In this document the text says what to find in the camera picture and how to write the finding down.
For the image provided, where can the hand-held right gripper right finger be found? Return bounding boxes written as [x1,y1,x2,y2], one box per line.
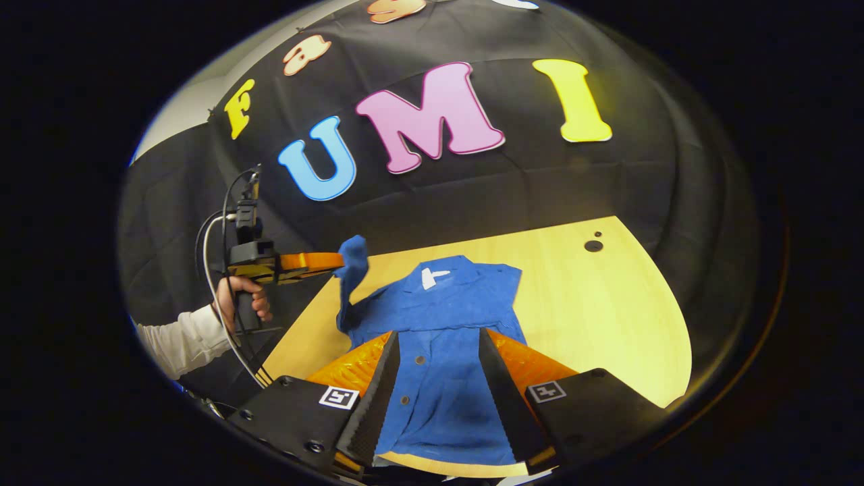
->
[478,329,666,473]

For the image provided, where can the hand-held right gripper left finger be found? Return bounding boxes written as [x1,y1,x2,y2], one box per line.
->
[226,331,400,477]

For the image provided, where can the blue button shirt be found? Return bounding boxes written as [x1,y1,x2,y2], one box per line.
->
[334,235,527,466]

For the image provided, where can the black backdrop cloth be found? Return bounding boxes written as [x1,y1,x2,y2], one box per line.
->
[118,0,763,406]

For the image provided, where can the black cable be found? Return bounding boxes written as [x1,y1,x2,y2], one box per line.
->
[194,165,271,385]

